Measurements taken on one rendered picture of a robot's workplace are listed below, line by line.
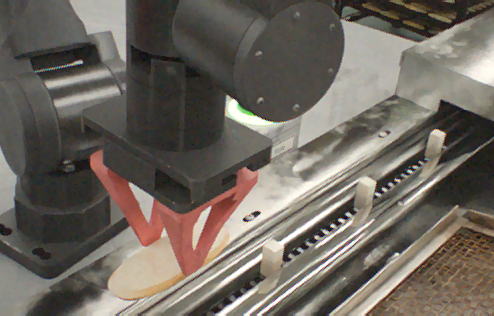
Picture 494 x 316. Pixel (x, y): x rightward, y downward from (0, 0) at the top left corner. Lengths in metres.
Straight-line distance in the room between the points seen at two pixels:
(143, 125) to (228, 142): 0.05
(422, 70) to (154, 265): 0.48
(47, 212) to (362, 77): 0.54
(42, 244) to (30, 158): 0.11
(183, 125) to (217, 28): 0.09
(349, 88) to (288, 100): 0.65
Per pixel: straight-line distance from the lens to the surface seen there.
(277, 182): 0.67
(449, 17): 2.91
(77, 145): 0.55
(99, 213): 0.63
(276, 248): 0.57
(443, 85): 0.83
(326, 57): 0.32
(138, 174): 0.40
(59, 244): 0.63
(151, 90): 0.38
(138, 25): 0.37
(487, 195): 0.80
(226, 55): 0.30
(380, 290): 0.52
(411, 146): 0.79
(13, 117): 0.54
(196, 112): 0.38
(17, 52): 0.56
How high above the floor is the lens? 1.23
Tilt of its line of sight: 33 degrees down
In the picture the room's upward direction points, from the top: 6 degrees clockwise
